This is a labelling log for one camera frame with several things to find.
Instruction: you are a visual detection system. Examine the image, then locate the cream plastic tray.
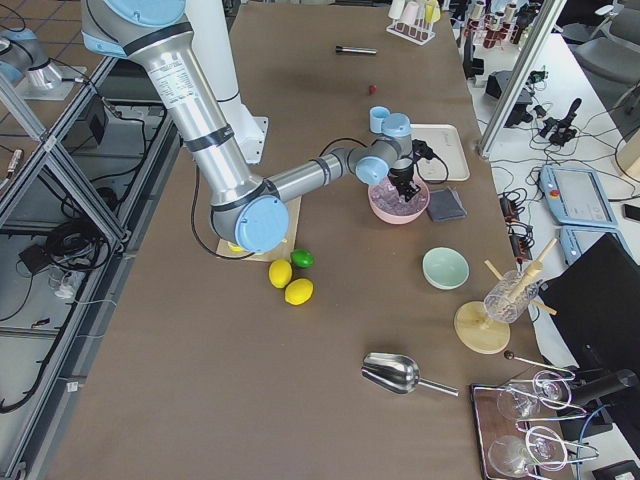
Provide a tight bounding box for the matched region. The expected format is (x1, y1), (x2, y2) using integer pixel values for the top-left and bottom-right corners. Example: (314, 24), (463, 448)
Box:
(411, 123), (470, 181)

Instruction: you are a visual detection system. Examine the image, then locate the white cup rack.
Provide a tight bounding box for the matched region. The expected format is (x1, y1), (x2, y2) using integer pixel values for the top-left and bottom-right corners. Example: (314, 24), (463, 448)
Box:
(386, 0), (441, 46)

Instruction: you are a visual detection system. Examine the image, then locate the teach pendant lower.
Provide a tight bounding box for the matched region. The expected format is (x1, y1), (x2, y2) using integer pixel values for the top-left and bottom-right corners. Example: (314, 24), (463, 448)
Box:
(559, 225), (621, 266)

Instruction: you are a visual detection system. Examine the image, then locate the green lime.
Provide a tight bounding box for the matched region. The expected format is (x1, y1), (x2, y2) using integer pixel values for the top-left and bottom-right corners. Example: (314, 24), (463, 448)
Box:
(290, 249), (315, 268)

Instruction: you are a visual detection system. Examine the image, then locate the wooden cutting board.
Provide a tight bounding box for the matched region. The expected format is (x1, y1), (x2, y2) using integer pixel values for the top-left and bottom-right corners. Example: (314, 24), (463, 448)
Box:
(216, 198), (301, 262)

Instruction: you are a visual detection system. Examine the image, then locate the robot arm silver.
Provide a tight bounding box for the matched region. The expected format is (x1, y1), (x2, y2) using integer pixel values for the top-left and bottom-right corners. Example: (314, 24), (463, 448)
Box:
(1, 29), (63, 91)
(81, 1), (414, 254)

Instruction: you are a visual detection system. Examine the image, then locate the aluminium frame post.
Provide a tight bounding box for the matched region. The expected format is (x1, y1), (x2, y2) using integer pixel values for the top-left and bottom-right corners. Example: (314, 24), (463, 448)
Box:
(477, 0), (566, 160)

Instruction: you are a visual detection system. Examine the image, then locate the wine glass tray rack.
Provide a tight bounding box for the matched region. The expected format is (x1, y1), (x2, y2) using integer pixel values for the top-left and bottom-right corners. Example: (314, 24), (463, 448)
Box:
(470, 368), (599, 479)

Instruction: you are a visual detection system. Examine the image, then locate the textured clear glass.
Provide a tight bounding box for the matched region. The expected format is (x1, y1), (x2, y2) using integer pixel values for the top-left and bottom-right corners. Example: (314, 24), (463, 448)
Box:
(483, 270), (538, 324)

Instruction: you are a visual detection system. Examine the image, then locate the white camera pillar base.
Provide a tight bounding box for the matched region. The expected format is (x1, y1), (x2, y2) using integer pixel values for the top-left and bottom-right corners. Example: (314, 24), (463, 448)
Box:
(185, 0), (268, 164)

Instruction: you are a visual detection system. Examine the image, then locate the black phone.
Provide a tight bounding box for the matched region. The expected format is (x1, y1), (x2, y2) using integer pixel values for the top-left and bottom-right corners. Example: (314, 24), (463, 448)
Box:
(622, 204), (640, 222)

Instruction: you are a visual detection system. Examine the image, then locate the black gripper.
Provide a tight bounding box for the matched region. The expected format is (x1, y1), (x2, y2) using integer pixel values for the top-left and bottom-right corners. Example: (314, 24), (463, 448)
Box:
(389, 140), (434, 201)

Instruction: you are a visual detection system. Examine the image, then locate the pink bowl with ice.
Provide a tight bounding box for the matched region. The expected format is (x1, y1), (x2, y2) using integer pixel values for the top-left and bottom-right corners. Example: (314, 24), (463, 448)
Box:
(367, 176), (430, 225)

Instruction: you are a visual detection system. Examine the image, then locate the teach pendant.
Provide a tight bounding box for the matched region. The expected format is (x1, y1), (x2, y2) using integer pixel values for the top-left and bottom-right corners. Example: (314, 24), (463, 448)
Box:
(559, 225), (621, 266)
(539, 165), (618, 228)

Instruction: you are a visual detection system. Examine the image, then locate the grey folded cloth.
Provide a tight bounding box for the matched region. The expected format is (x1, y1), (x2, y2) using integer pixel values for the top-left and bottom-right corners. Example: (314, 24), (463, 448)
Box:
(427, 187), (467, 222)

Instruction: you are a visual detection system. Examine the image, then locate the teach pendant upper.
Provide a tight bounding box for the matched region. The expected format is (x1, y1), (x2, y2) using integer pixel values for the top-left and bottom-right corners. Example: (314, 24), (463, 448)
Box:
(539, 165), (618, 228)

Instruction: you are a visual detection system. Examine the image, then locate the steel ice scoop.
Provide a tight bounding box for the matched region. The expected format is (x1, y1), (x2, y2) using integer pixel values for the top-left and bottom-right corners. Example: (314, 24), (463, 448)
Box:
(361, 352), (459, 397)

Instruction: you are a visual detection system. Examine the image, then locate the steel muddler black tip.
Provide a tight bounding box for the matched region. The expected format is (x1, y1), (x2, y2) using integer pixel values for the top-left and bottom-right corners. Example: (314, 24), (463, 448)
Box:
(335, 45), (377, 56)

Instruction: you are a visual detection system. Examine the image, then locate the black monitor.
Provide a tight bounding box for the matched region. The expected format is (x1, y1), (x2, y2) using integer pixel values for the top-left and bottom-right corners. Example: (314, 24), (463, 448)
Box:
(540, 234), (639, 373)

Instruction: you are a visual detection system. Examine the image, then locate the light blue cup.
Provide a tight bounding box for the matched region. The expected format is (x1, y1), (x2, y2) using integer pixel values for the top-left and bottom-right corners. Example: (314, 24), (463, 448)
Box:
(369, 106), (390, 134)

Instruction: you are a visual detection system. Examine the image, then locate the yellow lemon lower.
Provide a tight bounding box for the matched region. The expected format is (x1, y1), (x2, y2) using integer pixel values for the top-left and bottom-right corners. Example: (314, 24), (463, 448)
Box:
(284, 278), (314, 306)

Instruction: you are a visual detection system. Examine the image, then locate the mint green bowl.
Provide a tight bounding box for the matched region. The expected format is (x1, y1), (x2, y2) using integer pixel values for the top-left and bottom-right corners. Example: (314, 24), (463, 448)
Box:
(422, 247), (470, 290)

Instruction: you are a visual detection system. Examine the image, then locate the wooden glass stand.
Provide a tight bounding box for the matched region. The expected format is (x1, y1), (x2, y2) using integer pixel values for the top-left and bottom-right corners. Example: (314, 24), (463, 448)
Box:
(454, 238), (557, 354)

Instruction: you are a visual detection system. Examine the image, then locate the yellow lemon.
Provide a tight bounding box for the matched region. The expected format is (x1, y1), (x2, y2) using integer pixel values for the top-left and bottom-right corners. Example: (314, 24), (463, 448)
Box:
(268, 259), (293, 289)
(284, 278), (314, 306)

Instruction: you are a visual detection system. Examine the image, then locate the yellow lemon upper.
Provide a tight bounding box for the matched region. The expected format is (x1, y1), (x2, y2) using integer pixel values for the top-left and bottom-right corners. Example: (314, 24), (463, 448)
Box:
(268, 259), (293, 289)

